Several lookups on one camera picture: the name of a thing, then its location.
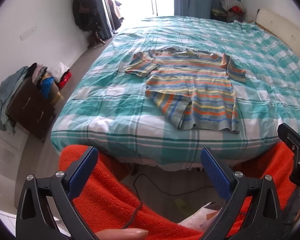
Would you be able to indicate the papers on floor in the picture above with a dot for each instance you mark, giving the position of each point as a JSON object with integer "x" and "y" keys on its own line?
{"x": 202, "y": 217}

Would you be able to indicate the heap of clothes on nightstand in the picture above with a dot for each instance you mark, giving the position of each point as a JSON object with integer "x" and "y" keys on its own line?
{"x": 231, "y": 6}

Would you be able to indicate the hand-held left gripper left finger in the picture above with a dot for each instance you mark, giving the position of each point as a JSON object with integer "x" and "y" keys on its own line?
{"x": 82, "y": 171}

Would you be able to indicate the cream headboard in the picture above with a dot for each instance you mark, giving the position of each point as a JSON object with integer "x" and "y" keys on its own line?
{"x": 282, "y": 27}

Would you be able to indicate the bed with teal checked duvet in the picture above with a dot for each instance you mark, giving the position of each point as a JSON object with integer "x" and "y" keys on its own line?
{"x": 110, "y": 105}

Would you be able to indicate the teal door curtain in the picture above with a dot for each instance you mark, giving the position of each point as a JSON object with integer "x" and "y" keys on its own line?
{"x": 105, "y": 17}

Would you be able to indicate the white bag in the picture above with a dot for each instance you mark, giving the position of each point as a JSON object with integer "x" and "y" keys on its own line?
{"x": 60, "y": 70}

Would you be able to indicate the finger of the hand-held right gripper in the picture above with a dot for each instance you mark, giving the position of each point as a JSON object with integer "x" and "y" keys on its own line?
{"x": 292, "y": 140}

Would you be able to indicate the grey-blue draped cloth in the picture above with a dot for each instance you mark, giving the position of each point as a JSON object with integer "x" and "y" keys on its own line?
{"x": 7, "y": 97}

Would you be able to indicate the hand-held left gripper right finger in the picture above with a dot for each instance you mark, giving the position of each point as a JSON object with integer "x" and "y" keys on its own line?
{"x": 215, "y": 173}

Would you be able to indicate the striped knit sweater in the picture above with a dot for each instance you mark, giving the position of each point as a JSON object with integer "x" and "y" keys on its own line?
{"x": 195, "y": 90}

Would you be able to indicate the brown dresser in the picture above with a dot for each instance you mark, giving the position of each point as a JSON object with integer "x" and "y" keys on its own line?
{"x": 27, "y": 105}

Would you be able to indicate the person's left hand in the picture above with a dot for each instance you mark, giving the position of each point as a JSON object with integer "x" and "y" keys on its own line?
{"x": 122, "y": 233}

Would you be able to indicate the red bag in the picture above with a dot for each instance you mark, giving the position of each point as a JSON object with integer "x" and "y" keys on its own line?
{"x": 65, "y": 80}

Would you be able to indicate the orange fleece blanket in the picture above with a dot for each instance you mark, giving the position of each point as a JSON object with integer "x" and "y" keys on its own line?
{"x": 110, "y": 195}

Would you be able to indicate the brown coat behind door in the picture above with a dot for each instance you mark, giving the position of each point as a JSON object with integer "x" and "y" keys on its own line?
{"x": 115, "y": 12}

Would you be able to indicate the dark hanging clothes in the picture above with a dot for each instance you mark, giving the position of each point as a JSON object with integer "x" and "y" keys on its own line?
{"x": 86, "y": 7}

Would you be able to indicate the pile of folded clothes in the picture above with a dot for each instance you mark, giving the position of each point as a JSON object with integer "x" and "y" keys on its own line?
{"x": 43, "y": 80}

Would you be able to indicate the wooden coat stand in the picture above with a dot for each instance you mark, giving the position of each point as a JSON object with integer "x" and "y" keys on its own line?
{"x": 95, "y": 38}

